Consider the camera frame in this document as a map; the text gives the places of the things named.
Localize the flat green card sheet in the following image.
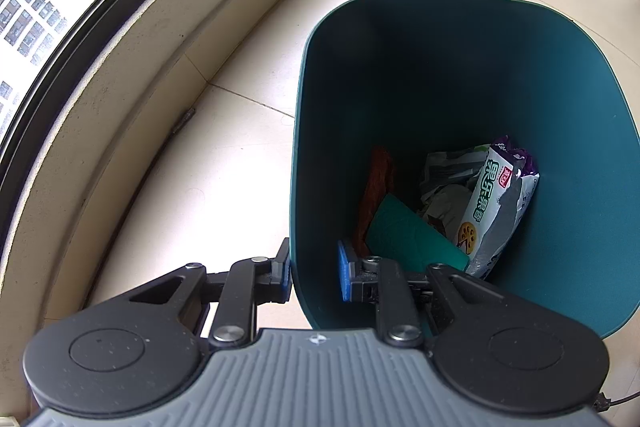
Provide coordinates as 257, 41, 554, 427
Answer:
364, 194, 474, 276

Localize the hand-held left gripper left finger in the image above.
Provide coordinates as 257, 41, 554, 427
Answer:
129, 237, 293, 349

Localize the crumpled green white wrapper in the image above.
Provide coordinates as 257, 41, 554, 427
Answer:
419, 145, 492, 202

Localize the white purple snack packet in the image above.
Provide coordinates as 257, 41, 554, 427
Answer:
452, 135, 541, 280

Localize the black window frame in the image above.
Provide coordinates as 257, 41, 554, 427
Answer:
0, 0, 278, 238

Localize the black cable with clip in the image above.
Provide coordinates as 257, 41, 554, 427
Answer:
592, 389, 640, 411

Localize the brown snack wrapper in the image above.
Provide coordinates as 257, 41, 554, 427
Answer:
350, 145, 397, 258

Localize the small grey floor fitting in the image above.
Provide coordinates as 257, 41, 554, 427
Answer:
171, 108, 197, 134

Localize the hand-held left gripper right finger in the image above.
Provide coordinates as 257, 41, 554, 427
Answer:
337, 239, 502, 349

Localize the dark teal plastic trash bin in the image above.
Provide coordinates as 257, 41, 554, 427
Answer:
289, 0, 640, 341

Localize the crumpled white paper wrapper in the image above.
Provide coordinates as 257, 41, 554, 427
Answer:
417, 184, 473, 240

